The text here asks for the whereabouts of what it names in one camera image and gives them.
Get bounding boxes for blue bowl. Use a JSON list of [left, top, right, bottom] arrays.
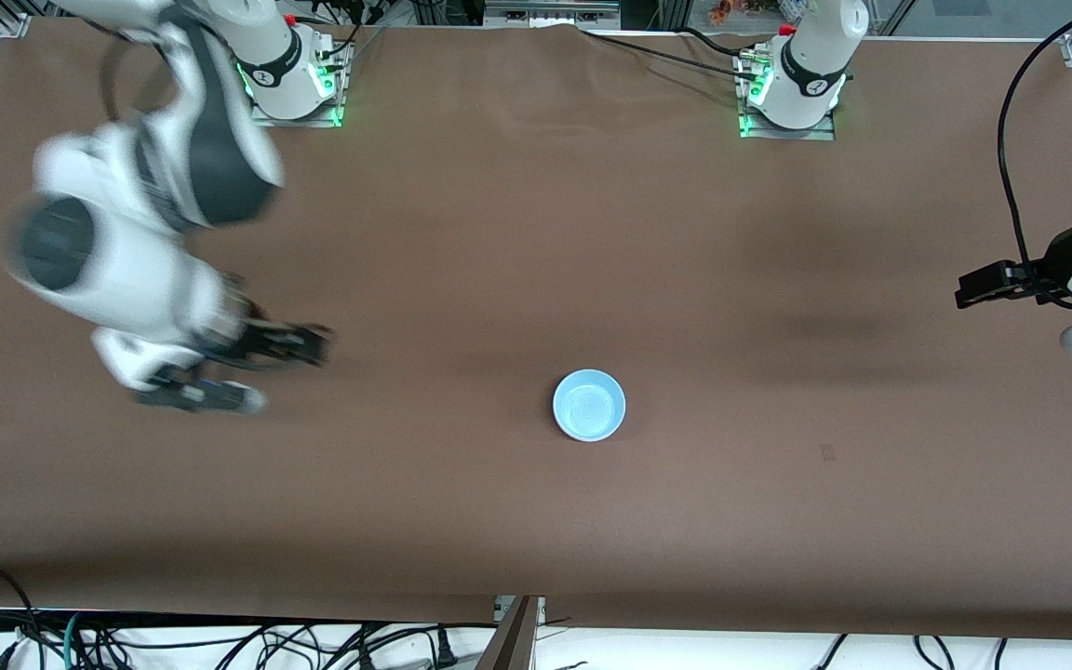
[[552, 368, 628, 443]]

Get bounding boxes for brown table cover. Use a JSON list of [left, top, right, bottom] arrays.
[[0, 19, 1072, 643]]

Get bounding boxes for white power strip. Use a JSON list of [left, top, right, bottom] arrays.
[[485, 0, 621, 25]]

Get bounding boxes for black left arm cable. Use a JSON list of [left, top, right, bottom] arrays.
[[998, 0, 1072, 285]]

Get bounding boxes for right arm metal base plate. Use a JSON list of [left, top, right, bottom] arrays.
[[246, 37, 348, 129]]

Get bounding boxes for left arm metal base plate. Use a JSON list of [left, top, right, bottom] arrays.
[[736, 51, 838, 142]]

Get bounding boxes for tangled black floor cables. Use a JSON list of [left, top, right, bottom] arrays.
[[80, 620, 435, 670]]

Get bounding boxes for black right base cables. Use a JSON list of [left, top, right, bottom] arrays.
[[299, 0, 383, 59]]

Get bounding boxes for grey metal frame post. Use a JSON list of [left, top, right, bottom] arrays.
[[476, 596, 547, 670]]

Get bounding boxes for short black base cable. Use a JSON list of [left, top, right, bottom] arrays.
[[680, 26, 762, 59]]

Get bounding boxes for long black base cable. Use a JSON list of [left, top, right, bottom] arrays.
[[578, 28, 746, 74]]

